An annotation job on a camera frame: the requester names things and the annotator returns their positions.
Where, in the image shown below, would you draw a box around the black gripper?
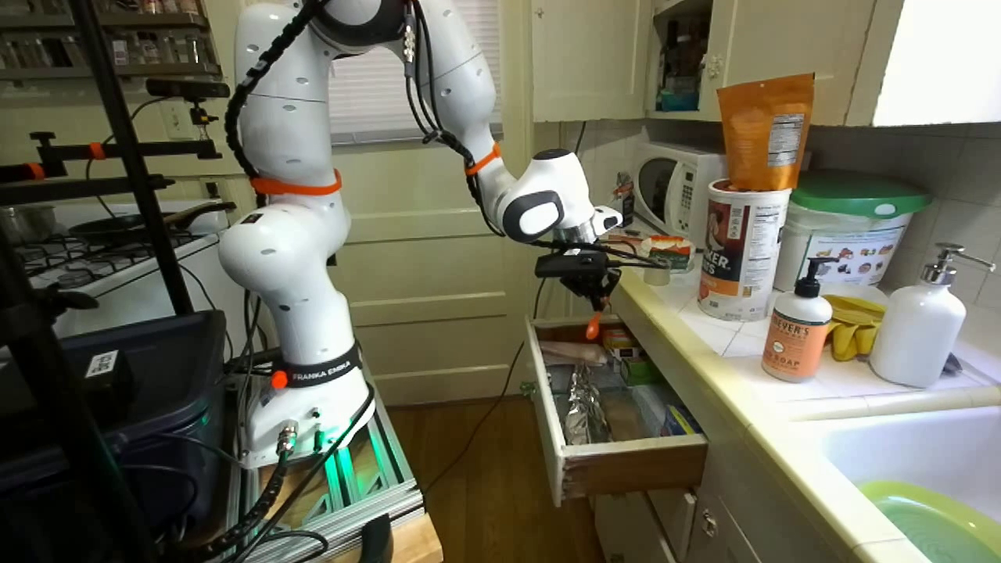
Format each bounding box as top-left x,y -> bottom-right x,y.
567,267 -> 626,322

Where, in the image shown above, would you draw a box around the white wooden drawer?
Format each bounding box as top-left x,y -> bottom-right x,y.
525,316 -> 711,510

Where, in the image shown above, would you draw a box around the white plastic bag pink print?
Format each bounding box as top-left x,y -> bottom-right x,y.
538,336 -> 620,372

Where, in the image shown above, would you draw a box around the green orange small box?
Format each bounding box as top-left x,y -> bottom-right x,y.
623,354 -> 662,385

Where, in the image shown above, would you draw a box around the small orange-lidded jar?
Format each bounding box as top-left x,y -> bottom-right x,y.
623,231 -> 698,292

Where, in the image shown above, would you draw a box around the crumpled aluminium foil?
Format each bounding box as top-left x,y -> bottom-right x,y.
560,365 -> 616,448

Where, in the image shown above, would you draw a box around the green zip plastic bag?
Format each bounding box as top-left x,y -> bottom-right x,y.
623,377 -> 681,441

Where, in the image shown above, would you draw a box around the white microwave oven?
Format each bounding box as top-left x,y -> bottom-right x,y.
631,139 -> 729,248

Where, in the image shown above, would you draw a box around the white cylindrical tub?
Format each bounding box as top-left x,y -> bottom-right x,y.
698,177 -> 795,322

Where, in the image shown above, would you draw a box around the white panelled door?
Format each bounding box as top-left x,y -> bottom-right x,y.
328,138 -> 547,408

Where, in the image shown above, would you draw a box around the orange soap pump bottle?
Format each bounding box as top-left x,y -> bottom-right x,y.
759,255 -> 835,385

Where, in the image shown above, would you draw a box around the orange foil pouch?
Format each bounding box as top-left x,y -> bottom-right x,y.
716,73 -> 818,194

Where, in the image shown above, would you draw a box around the white upper cabinet door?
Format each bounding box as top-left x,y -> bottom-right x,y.
527,0 -> 650,124

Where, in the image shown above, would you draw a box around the white lower cabinet front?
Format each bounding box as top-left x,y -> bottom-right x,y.
589,309 -> 873,563

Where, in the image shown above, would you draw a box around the yellow rubber gloves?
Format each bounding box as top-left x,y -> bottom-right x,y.
825,293 -> 889,365

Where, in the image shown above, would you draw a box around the white bucket green lid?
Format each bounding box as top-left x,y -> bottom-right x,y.
776,170 -> 931,293

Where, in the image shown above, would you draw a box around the open upper cabinet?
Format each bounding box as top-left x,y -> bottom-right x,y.
643,0 -> 1001,132

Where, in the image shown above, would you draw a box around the white soap dispenser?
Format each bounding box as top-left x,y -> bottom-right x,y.
867,239 -> 998,392

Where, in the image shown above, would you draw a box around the white kitchen sink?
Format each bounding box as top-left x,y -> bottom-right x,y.
801,403 -> 1001,563

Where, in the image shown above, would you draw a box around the green plastic basin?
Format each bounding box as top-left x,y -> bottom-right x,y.
858,477 -> 1001,563

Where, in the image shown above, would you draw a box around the black storage bin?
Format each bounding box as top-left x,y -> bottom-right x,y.
0,309 -> 235,563

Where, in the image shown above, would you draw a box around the white stove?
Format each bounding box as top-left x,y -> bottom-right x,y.
0,199 -> 241,341

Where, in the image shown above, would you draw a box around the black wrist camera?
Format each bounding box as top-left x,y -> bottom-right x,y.
530,248 -> 608,282

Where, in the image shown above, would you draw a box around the black floor cable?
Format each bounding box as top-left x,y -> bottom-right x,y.
421,275 -> 555,495

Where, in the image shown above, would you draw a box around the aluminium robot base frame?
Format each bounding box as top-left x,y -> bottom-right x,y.
221,377 -> 432,563

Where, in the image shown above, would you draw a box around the black camera stand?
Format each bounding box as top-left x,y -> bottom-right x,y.
0,0 -> 237,322

